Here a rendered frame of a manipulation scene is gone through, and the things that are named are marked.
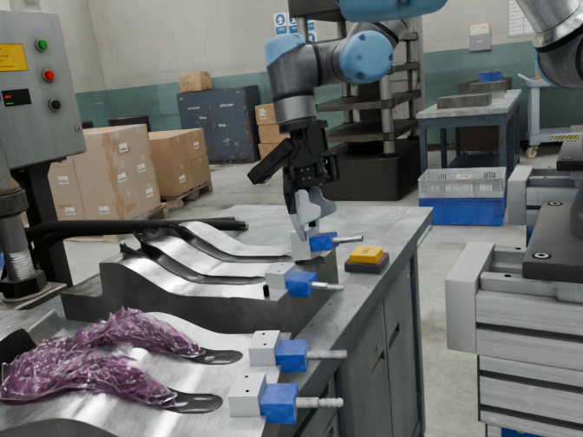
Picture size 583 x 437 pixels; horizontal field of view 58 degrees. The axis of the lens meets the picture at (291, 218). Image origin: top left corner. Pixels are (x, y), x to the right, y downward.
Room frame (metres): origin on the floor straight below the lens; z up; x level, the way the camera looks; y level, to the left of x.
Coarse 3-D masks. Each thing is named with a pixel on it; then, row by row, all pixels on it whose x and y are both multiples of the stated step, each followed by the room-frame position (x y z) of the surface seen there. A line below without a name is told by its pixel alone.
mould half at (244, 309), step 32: (192, 224) 1.13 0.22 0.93; (128, 256) 0.95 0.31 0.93; (192, 256) 1.00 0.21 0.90; (96, 288) 1.00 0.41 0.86; (128, 288) 0.91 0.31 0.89; (160, 288) 0.88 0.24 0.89; (192, 288) 0.88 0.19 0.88; (224, 288) 0.86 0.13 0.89; (256, 288) 0.83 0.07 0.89; (96, 320) 0.96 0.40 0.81; (192, 320) 0.85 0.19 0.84; (224, 320) 0.82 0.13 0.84; (256, 320) 0.79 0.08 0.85; (288, 320) 0.80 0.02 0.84
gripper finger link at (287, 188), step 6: (288, 174) 0.93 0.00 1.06; (288, 180) 0.92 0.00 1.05; (288, 186) 0.91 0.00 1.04; (294, 186) 0.92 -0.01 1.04; (288, 192) 0.91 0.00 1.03; (294, 192) 0.92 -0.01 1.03; (288, 198) 0.91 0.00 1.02; (294, 198) 0.91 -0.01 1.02; (288, 204) 0.91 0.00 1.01; (294, 204) 0.91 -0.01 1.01; (288, 210) 0.91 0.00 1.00; (294, 210) 0.91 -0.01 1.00
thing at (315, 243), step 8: (296, 232) 0.93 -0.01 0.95; (312, 232) 0.94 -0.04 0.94; (328, 232) 0.94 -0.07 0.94; (336, 232) 0.93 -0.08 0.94; (296, 240) 0.92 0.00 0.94; (312, 240) 0.91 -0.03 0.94; (320, 240) 0.91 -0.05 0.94; (328, 240) 0.90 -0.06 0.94; (336, 240) 0.91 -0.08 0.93; (344, 240) 0.90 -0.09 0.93; (352, 240) 0.89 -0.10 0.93; (360, 240) 0.89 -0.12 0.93; (296, 248) 0.92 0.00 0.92; (304, 248) 0.92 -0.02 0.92; (312, 248) 0.91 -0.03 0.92; (320, 248) 0.90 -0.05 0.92; (328, 248) 0.90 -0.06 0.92; (296, 256) 0.92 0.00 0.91; (304, 256) 0.91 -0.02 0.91; (312, 256) 0.92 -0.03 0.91
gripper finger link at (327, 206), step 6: (312, 192) 0.97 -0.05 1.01; (318, 192) 0.97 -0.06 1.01; (312, 198) 0.98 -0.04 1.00; (318, 198) 0.97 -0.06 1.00; (318, 204) 0.97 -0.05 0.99; (324, 204) 0.96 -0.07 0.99; (330, 204) 0.96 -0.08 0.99; (324, 210) 0.97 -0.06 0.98; (330, 210) 0.96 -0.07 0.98; (324, 216) 0.97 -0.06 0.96; (312, 222) 0.97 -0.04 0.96; (318, 222) 0.98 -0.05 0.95; (318, 228) 0.97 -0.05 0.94
